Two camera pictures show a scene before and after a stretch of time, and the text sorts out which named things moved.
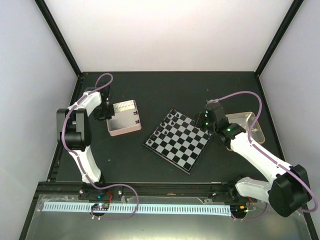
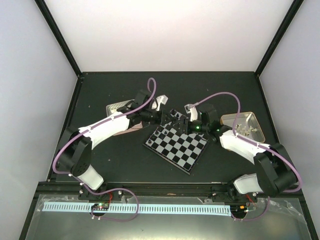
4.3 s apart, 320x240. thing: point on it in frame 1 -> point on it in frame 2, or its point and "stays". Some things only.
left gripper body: [104, 112] -> [153, 119]
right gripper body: [209, 127] -> [203, 128]
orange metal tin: [246, 119] stays
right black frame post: [295, 7] stays
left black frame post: [43, 7] stays
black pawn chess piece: [161, 136] stays
